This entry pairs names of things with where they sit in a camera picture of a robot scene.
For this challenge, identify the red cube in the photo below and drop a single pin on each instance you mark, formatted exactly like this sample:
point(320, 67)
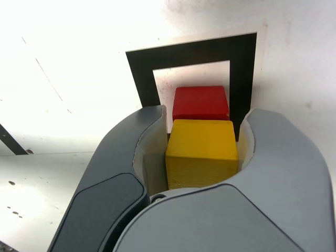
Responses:
point(199, 102)

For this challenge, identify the yellow cube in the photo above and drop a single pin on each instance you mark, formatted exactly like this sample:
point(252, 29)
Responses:
point(202, 147)

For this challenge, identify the black tape square outline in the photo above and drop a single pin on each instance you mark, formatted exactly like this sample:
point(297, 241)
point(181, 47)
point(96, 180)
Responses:
point(139, 78)

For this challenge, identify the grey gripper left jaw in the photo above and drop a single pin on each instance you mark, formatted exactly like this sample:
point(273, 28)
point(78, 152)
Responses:
point(105, 183)

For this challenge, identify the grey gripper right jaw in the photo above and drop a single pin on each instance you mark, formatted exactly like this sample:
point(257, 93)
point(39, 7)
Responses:
point(262, 210)

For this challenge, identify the black tape strip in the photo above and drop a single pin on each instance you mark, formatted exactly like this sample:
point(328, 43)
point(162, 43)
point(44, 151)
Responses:
point(13, 144)

